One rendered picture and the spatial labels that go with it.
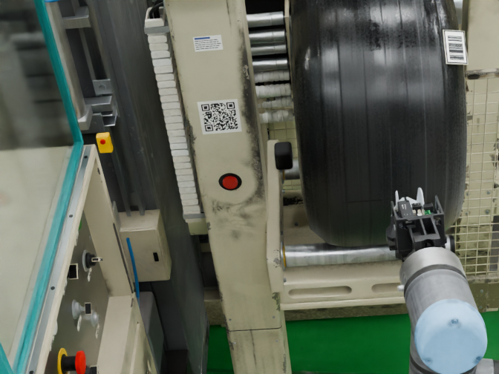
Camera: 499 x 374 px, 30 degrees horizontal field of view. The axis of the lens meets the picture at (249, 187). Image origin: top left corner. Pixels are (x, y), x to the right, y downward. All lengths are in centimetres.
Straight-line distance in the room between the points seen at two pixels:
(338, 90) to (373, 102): 6
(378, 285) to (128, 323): 52
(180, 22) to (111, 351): 63
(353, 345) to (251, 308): 87
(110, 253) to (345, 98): 56
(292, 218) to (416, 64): 68
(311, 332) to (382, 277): 108
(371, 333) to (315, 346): 18
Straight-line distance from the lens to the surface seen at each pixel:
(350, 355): 289
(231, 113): 175
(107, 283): 187
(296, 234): 209
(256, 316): 212
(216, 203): 189
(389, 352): 290
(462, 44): 161
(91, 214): 175
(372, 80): 157
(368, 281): 190
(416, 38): 159
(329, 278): 190
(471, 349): 125
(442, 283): 127
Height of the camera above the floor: 222
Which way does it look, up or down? 39 degrees down
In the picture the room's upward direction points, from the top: 8 degrees counter-clockwise
